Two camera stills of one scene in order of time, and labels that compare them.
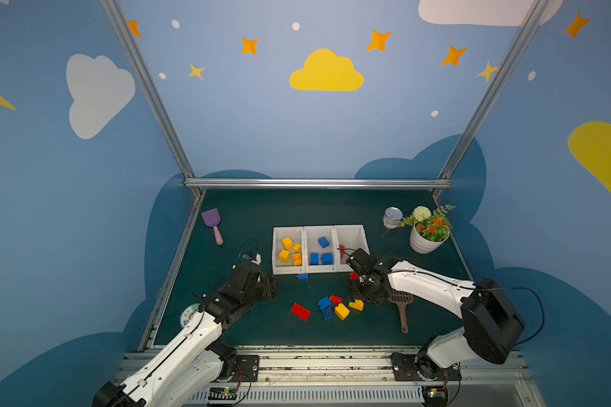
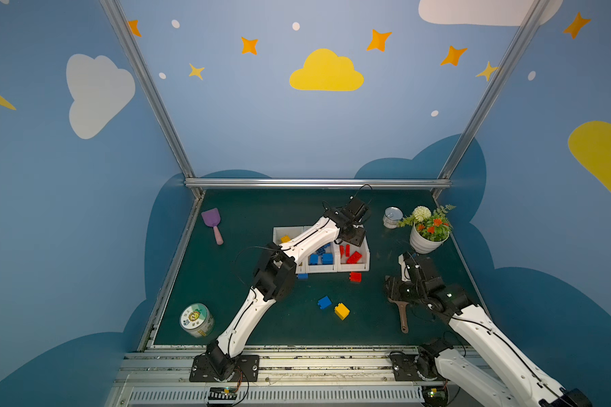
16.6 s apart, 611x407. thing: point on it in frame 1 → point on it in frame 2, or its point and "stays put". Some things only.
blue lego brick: (324, 303) stays put
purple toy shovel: (212, 219) stays put
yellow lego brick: (341, 311) stays put
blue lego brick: (327, 259) stays put
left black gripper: (264, 283) → (350, 234)
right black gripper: (361, 277) → (400, 290)
